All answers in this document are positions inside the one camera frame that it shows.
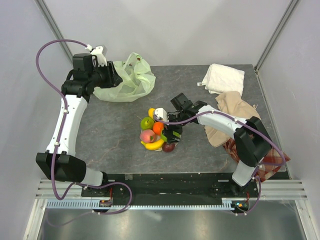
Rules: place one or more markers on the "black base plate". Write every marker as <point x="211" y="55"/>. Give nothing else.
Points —
<point x="172" y="189"/>

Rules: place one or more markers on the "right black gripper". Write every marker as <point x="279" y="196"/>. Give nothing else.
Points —
<point x="167" y="131"/>

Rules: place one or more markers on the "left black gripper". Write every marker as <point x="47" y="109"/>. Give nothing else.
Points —
<point x="113" y="78"/>

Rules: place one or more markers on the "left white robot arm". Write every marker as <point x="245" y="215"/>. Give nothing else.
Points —
<point x="90" y="71"/>

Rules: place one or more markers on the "white folded towel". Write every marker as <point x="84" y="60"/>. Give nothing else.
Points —
<point x="221" y="78"/>

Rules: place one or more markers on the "yellow fake mango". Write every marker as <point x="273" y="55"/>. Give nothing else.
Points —
<point x="151" y="113"/>

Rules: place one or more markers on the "pink fake peach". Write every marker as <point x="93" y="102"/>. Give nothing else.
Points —
<point x="148" y="136"/>

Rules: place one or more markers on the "light green plastic bag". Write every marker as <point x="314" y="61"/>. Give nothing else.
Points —
<point x="137" y="81"/>

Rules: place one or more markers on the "green fake apple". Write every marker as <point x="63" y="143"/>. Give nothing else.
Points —
<point x="147" y="123"/>
<point x="163" y="137"/>

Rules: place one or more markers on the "orange fake fruit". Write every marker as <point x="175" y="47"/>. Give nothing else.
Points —
<point x="158" y="128"/>

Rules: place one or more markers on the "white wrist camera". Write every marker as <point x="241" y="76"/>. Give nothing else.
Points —
<point x="100" y="52"/>
<point x="160" y="114"/>

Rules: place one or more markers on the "beige crumpled cloth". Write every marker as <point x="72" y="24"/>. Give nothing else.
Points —
<point x="232" y="104"/>

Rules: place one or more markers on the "red plaid cloth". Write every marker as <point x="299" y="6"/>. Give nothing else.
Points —
<point x="269" y="167"/>

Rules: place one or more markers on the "beige and blue plate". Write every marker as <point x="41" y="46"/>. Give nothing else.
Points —
<point x="151" y="146"/>

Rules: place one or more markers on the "light blue cable duct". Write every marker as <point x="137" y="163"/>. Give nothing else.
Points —
<point x="95" y="204"/>

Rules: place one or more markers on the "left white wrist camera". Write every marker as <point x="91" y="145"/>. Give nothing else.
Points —
<point x="100" y="52"/>

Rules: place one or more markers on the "yellow fake banana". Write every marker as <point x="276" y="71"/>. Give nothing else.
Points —
<point x="160" y="142"/>

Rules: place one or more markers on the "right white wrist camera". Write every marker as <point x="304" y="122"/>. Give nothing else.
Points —
<point x="160" y="114"/>

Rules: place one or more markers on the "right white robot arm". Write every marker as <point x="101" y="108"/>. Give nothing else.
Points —
<point x="251" y="138"/>

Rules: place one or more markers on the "dark red fake fruit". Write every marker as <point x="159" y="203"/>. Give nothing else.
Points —
<point x="168" y="147"/>

